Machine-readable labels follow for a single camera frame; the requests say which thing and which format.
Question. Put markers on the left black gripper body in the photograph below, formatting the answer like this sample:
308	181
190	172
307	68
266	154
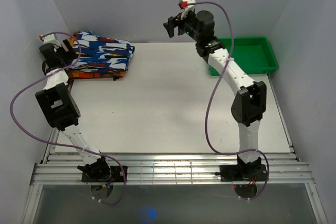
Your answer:
63	56

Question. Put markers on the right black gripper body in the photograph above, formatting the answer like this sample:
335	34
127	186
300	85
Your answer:
188	24

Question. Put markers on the blue white patterned trousers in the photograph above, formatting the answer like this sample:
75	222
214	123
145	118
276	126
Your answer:
101	54

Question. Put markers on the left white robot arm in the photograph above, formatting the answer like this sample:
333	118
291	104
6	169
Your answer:
60	109

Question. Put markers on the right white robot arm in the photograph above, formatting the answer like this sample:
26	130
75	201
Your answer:
249	102

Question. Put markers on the orange camouflage folded trousers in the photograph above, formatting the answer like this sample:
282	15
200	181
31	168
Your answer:
76	75

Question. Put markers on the green plastic tray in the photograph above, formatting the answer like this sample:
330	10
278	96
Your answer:
255	55

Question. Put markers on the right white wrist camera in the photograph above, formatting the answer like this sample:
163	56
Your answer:
186	6

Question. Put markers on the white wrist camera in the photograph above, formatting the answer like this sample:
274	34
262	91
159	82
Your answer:
50	43
186	6

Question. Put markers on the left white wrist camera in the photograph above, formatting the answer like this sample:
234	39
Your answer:
50	43

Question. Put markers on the aluminium rail frame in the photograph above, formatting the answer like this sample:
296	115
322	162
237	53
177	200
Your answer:
59	168

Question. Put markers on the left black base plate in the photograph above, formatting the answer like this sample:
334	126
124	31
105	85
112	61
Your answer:
114	174

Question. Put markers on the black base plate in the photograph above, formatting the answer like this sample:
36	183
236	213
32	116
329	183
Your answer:
114	174
238	173

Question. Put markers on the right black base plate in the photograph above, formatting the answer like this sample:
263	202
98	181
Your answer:
238	173

